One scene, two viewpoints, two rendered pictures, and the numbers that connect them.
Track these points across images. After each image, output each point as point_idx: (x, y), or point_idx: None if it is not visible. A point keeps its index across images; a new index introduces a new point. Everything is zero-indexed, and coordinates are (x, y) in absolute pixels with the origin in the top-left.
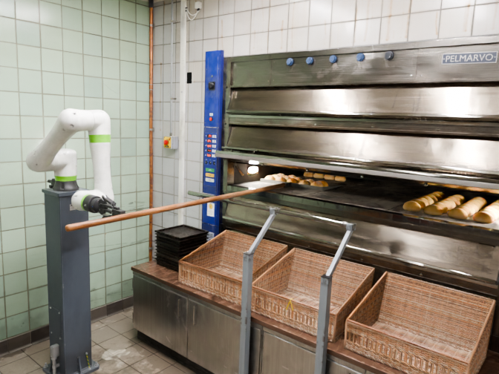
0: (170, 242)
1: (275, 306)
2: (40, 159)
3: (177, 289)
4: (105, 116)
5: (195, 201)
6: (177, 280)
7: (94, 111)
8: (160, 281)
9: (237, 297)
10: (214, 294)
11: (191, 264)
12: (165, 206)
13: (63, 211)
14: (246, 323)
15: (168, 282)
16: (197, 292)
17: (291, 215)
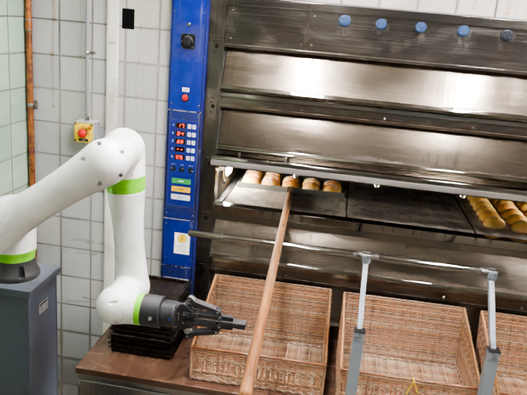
0: None
1: (386, 390)
2: (11, 237)
3: (194, 392)
4: (142, 141)
5: (276, 265)
6: (183, 375)
7: (129, 135)
8: (154, 384)
9: (314, 386)
10: (267, 388)
11: (220, 349)
12: (269, 291)
13: (32, 320)
14: None
15: (175, 383)
16: (238, 392)
17: (398, 263)
